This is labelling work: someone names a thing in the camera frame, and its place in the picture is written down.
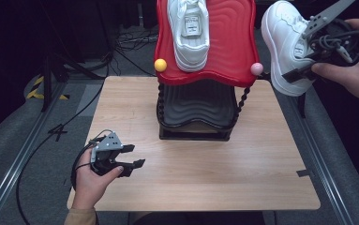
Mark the person's dark clothing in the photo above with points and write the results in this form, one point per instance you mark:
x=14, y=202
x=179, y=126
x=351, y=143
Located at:
x=196, y=218

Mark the metal floor rail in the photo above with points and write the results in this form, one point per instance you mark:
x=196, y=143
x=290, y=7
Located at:
x=17, y=156
x=321, y=156

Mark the white sneaker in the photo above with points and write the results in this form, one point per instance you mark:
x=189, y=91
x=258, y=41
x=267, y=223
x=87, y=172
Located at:
x=280, y=47
x=188, y=53

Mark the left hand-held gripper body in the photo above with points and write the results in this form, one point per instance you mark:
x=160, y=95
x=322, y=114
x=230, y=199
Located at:
x=108, y=143

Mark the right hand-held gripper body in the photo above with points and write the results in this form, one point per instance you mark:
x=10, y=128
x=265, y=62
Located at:
x=319, y=20

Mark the yellow and black floor tape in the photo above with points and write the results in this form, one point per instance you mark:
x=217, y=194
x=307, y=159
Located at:
x=33, y=93

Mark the red and black shoe rack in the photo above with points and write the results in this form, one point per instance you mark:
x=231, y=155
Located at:
x=230, y=47

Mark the black tape cross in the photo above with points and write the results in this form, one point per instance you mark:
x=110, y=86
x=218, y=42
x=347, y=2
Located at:
x=57, y=131

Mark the person's left hand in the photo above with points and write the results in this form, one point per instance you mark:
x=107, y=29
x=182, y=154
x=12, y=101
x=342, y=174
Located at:
x=88, y=187

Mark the grey tape piece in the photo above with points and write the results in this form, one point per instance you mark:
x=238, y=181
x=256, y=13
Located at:
x=303, y=173

